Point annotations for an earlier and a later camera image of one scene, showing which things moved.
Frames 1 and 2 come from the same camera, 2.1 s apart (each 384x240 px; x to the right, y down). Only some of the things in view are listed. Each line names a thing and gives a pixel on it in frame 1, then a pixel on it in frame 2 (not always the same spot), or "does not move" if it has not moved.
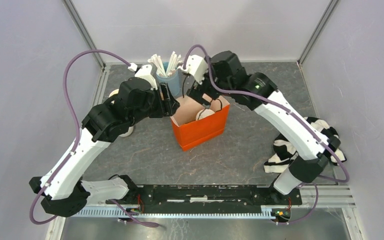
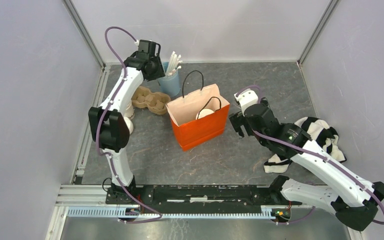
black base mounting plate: x=205 y=195 does not move
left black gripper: x=167 y=107 -> x=160 y=72
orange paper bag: x=189 y=131 does not move
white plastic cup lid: x=204 y=113 does not move
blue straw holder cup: x=172 y=80 does not move
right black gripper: x=196 y=91 -> x=237 y=119
